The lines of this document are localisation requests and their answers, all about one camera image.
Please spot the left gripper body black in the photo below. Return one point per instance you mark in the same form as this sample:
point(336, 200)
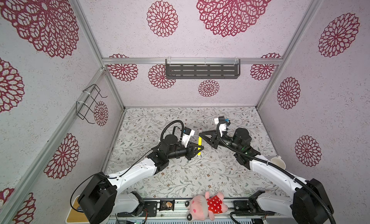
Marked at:
point(189, 147)

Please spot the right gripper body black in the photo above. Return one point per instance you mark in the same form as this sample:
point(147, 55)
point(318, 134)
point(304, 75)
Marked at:
point(215, 138)

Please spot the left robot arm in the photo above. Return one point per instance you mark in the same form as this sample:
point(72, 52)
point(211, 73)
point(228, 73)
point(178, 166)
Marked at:
point(103, 197)

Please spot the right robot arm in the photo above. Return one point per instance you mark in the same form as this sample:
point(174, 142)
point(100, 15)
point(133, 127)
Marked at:
point(307, 201)

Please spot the pink pig plush toy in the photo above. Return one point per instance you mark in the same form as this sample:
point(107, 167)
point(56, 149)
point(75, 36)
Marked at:
point(202, 207)

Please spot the small dark snack packet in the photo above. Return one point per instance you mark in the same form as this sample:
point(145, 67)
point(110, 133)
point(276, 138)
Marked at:
point(167, 205)

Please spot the white cup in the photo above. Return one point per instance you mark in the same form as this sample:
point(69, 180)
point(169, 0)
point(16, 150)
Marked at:
point(279, 162)

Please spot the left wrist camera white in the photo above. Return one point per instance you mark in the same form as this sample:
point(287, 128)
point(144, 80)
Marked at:
point(187, 134)

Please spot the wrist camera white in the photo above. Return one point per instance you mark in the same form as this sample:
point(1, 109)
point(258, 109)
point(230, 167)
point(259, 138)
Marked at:
point(187, 134)
point(223, 124)

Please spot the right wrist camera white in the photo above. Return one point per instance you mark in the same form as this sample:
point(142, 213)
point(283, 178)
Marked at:
point(223, 124)

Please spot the dark grey wall shelf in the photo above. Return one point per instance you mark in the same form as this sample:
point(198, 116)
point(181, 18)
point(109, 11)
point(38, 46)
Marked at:
point(202, 71)

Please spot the black wire wall rack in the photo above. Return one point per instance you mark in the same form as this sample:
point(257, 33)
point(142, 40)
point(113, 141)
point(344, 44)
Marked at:
point(86, 106)

